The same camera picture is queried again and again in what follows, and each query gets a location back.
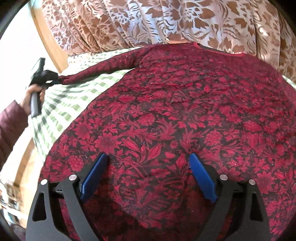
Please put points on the green checkered bed sheet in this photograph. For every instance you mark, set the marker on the green checkered bed sheet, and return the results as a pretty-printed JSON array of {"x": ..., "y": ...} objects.
[{"x": 63, "y": 104}]

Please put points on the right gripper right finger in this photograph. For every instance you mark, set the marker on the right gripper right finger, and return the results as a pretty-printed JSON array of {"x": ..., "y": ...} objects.
[{"x": 239, "y": 209}]

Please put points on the red floral knit garment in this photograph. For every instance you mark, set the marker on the red floral knit garment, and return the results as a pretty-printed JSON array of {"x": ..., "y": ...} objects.
[{"x": 234, "y": 111}]

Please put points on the wooden window frame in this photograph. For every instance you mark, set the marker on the wooden window frame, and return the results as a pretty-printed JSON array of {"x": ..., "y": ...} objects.
[{"x": 58, "y": 57}]

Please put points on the maroon left sleeve forearm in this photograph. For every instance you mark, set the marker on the maroon left sleeve forearm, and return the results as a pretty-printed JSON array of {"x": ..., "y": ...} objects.
[{"x": 13, "y": 121}]

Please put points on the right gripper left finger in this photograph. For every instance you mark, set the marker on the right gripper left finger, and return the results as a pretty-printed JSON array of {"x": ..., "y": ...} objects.
[{"x": 45, "y": 220}]

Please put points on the person's left hand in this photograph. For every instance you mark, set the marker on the person's left hand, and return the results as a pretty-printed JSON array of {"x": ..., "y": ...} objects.
[{"x": 25, "y": 104}]

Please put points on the brown floral curtain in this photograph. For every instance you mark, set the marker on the brown floral curtain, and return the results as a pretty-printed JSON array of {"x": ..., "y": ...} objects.
[{"x": 252, "y": 27}]

